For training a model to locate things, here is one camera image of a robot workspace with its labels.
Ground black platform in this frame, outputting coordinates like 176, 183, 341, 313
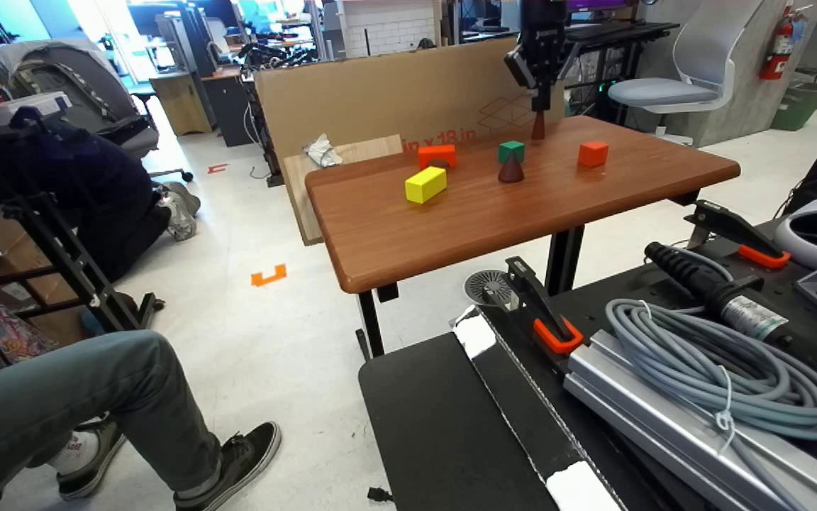
355, 238, 817, 511

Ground crumpled white paper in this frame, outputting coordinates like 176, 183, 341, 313
304, 132, 338, 170

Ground maroon cylinder block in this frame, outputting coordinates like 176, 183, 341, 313
497, 159, 526, 188

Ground person in black clothes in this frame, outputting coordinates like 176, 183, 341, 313
0, 107, 176, 285

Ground person leg grey trousers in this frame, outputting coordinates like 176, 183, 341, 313
0, 322, 224, 511

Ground green cube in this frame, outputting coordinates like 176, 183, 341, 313
497, 139, 526, 169

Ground white sneaker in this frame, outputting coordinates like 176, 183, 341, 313
160, 178, 203, 245

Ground yellow rectangular block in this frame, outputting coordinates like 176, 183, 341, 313
403, 166, 451, 207

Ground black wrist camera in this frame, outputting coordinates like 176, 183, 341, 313
501, 45, 533, 93

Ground grey black office chair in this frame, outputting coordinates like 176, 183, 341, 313
0, 37, 194, 184

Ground white office chair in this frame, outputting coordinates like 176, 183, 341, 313
603, 0, 765, 149

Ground white tape patch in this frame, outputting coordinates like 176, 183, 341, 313
451, 313, 499, 363
542, 457, 627, 511

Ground black ribbed handle tool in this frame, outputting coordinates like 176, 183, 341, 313
641, 238, 793, 347

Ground aluminium extrusion bar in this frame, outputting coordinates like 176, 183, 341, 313
562, 326, 817, 511

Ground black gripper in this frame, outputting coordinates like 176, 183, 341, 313
518, 0, 570, 120

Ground round grey metal disc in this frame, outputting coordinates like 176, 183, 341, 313
461, 268, 522, 318

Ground orange cube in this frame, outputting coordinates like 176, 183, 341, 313
575, 139, 613, 174

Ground green bin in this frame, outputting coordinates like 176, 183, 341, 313
769, 76, 817, 133

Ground orange tape floor mark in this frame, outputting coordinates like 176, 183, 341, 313
246, 261, 291, 291

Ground black desk with shelves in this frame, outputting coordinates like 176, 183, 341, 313
562, 21, 682, 127

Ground black sneaker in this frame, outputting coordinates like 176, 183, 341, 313
173, 420, 284, 511

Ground coiled grey cable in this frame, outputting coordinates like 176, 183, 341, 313
600, 296, 817, 455

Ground orange rectangular block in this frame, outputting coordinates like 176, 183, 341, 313
414, 143, 460, 174

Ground black tripod stand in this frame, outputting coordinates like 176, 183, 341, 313
0, 190, 163, 333

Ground flat cardboard box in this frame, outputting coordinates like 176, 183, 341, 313
280, 132, 407, 249

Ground red fire extinguisher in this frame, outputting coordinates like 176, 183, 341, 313
756, 4, 799, 86

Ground black table leg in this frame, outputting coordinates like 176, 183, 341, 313
542, 225, 586, 298
355, 285, 387, 363

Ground large cardboard sheet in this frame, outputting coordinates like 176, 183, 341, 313
253, 34, 566, 188

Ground dark background desk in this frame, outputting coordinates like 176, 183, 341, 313
199, 62, 260, 151

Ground grey sneaker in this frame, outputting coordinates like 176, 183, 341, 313
51, 418, 131, 505

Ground black clamp orange handle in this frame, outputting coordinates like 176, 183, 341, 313
501, 254, 586, 362
682, 200, 793, 275

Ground light wooden cabinet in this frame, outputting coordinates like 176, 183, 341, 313
143, 69, 214, 139

